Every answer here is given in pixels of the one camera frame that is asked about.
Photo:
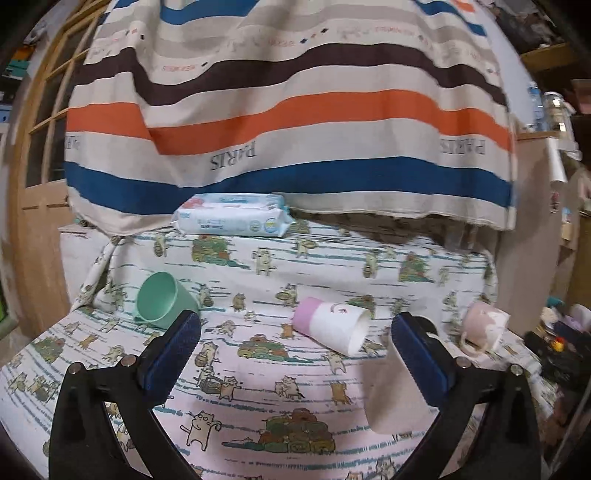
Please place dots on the cat print tablecloth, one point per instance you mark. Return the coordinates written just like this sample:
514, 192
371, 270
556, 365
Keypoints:
277, 277

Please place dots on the green cup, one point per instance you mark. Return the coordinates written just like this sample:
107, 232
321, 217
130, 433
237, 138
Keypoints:
158, 300

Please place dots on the wooden shelf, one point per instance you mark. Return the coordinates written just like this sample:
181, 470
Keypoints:
551, 57

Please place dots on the wet wipes pack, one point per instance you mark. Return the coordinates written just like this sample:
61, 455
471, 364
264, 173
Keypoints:
231, 217

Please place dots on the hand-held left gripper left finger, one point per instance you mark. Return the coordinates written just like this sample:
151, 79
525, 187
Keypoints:
170, 357

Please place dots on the striped cloth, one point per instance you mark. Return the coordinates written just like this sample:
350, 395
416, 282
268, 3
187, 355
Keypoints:
295, 115

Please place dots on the pink mug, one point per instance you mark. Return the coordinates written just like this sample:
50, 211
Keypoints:
485, 323

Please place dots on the white paper roll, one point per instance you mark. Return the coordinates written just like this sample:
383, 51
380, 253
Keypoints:
556, 161

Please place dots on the pink and white cup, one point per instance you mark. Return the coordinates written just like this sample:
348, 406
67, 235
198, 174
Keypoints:
332, 324

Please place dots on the small yellow and red toy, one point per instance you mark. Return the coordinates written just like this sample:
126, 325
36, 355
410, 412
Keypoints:
559, 345

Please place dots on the plain white cup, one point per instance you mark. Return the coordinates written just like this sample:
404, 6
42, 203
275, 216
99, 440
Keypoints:
387, 399

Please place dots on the clear water bottle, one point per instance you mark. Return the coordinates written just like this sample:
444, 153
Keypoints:
535, 108

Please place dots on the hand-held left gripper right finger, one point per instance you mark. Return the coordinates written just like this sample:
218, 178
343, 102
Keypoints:
418, 360

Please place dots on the wooden glazed door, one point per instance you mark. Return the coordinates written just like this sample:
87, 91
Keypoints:
41, 207

